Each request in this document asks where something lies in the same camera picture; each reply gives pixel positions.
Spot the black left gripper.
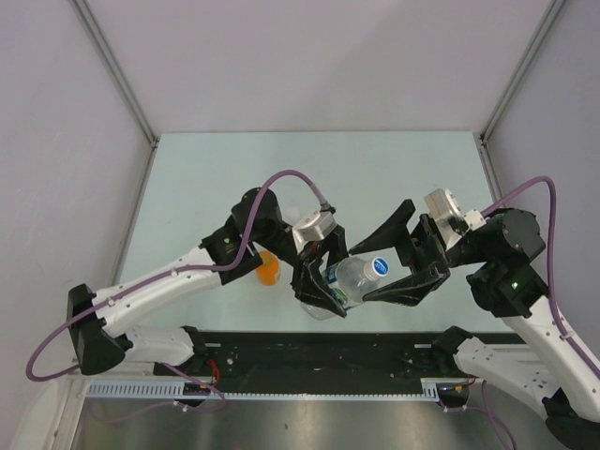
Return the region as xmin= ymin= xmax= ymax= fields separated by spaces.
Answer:
xmin=251 ymin=223 xmax=363 ymax=315

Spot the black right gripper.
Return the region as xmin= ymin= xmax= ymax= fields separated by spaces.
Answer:
xmin=346 ymin=197 xmax=489 ymax=305

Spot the blue white Pocari cap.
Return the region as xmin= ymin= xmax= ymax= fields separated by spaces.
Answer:
xmin=365 ymin=257 xmax=389 ymax=280

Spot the clear bottle blue green label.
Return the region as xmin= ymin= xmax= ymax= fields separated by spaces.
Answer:
xmin=321 ymin=256 xmax=384 ymax=311

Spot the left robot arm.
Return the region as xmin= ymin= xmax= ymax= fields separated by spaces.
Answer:
xmin=67 ymin=188 xmax=348 ymax=376

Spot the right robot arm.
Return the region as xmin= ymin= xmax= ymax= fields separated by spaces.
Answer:
xmin=350 ymin=189 xmax=599 ymax=449

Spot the small orange juice bottle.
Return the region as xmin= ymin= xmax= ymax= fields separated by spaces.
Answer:
xmin=256 ymin=250 xmax=280 ymax=286

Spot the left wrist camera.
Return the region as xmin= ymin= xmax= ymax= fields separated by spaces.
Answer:
xmin=292 ymin=210 xmax=337 ymax=254

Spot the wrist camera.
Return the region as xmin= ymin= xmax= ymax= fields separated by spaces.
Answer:
xmin=425 ymin=188 xmax=486 ymax=249
xmin=292 ymin=210 xmax=337 ymax=254

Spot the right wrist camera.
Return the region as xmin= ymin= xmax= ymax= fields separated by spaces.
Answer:
xmin=425 ymin=188 xmax=486 ymax=249

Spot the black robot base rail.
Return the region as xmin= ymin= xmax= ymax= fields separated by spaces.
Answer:
xmin=179 ymin=326 xmax=474 ymax=394

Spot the white slotted cable duct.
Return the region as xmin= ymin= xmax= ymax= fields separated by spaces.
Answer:
xmin=86 ymin=380 xmax=439 ymax=402

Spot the right aluminium frame post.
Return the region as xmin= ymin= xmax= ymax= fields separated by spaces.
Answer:
xmin=479 ymin=0 xmax=570 ymax=145

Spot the aluminium frame post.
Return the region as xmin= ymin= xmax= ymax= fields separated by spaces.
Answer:
xmin=479 ymin=0 xmax=570 ymax=145
xmin=68 ymin=0 xmax=158 ymax=145

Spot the left aluminium frame post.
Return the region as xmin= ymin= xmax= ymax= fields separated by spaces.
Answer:
xmin=68 ymin=0 xmax=158 ymax=145

